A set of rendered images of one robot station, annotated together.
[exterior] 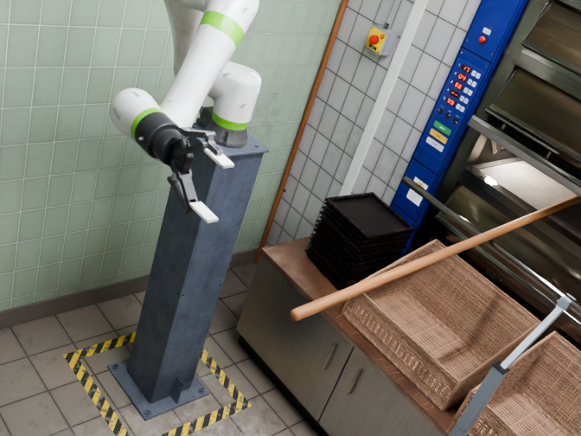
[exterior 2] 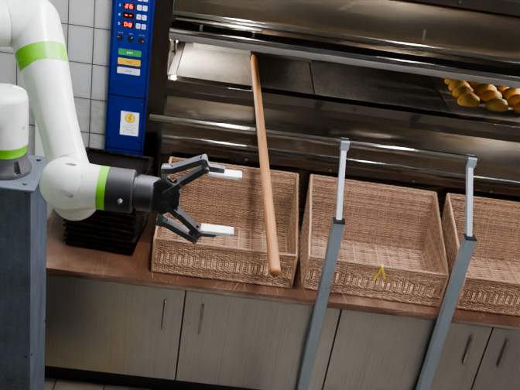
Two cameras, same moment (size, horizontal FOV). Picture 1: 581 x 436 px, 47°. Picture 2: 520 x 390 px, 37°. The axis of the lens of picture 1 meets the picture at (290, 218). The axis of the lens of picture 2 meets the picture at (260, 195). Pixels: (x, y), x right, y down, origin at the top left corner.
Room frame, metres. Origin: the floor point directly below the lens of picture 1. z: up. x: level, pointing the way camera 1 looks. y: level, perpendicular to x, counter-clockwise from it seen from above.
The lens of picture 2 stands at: (0.11, 1.10, 2.26)
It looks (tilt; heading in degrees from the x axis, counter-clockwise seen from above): 28 degrees down; 317
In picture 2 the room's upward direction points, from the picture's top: 9 degrees clockwise
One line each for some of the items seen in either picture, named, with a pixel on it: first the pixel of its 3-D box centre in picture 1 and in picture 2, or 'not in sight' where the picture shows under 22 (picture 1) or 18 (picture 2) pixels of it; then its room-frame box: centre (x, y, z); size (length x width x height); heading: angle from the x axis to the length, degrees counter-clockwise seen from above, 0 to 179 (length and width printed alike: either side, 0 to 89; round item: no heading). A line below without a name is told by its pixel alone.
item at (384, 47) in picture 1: (380, 40); not in sight; (2.91, -0.11, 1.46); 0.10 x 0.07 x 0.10; 51
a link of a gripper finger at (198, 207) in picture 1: (203, 212); (217, 230); (1.20, 0.18, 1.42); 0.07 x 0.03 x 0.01; 51
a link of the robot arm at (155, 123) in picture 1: (161, 136); (122, 189); (1.34, 0.34, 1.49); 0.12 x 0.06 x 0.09; 141
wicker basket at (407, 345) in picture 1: (438, 317); (228, 219); (2.16, -0.68, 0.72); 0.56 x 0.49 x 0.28; 51
